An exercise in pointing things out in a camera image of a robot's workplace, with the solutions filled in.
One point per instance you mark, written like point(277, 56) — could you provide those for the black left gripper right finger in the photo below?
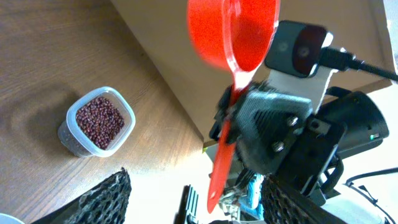
point(283, 204)

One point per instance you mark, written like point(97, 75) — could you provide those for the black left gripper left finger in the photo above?
point(105, 203)

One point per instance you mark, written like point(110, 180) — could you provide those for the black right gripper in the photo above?
point(273, 132)

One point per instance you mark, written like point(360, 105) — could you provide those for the red measuring scoop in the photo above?
point(234, 35)

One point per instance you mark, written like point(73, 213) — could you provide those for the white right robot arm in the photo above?
point(366, 129)

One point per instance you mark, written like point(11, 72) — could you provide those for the white bowl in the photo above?
point(8, 219)

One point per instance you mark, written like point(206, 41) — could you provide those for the red adzuki beans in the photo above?
point(100, 121)

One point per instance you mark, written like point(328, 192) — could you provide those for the clear plastic bean container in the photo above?
point(77, 142)

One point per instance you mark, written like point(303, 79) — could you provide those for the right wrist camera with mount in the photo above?
point(293, 59)

